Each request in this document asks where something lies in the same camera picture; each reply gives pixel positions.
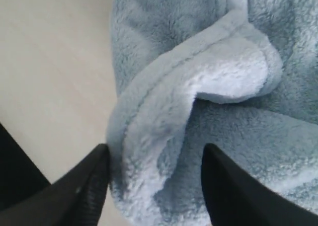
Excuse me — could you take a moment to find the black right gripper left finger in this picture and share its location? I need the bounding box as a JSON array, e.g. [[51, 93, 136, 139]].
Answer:
[[0, 144, 110, 226]]

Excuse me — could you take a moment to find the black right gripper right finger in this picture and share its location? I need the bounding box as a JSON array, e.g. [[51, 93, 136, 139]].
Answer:
[[201, 144, 318, 226]]

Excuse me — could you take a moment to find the light blue fluffy towel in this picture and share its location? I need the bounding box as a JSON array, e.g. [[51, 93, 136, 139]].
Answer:
[[107, 0, 318, 226]]

